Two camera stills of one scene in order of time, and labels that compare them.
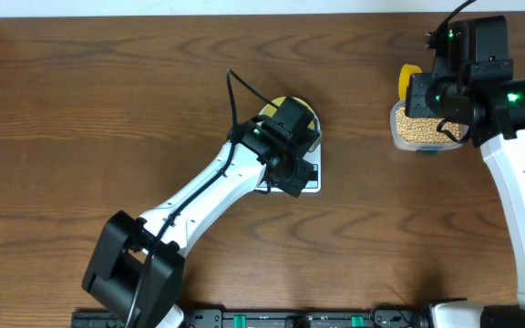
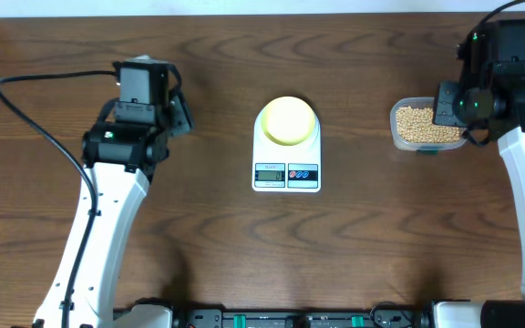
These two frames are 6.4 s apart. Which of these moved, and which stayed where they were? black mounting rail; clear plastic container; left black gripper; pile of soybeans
Moved: left black gripper
Stayed: pile of soybeans; black mounting rail; clear plastic container
